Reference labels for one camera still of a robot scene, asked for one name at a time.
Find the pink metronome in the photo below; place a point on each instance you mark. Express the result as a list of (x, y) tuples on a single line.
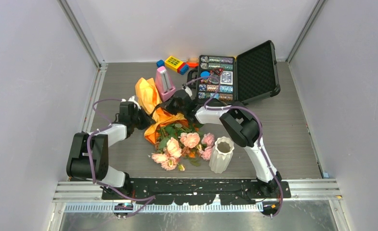
[(164, 84)]

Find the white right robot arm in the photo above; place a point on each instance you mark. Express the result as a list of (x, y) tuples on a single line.
[(241, 124)]

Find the white ribbed vase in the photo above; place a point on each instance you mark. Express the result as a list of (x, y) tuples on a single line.
[(222, 153)]

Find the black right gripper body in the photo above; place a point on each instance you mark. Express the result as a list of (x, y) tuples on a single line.
[(173, 107)]

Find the blue toy block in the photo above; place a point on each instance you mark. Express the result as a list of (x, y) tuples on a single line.
[(160, 63)]

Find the blue round poker chip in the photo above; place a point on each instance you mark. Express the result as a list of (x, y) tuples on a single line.
[(205, 74)]

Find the black open poker case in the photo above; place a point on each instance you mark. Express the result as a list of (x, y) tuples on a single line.
[(252, 75)]

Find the orange toy piece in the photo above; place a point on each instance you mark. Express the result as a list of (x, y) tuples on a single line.
[(192, 62)]

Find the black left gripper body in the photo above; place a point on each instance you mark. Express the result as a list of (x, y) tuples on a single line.
[(139, 120)]

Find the orange flower bouquet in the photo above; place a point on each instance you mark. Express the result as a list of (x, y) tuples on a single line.
[(173, 137)]

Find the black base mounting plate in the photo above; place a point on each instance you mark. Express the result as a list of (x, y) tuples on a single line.
[(191, 191)]

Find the yellow toy block house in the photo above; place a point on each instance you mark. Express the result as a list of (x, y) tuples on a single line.
[(176, 65)]

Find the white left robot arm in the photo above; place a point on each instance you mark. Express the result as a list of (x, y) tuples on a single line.
[(89, 152)]

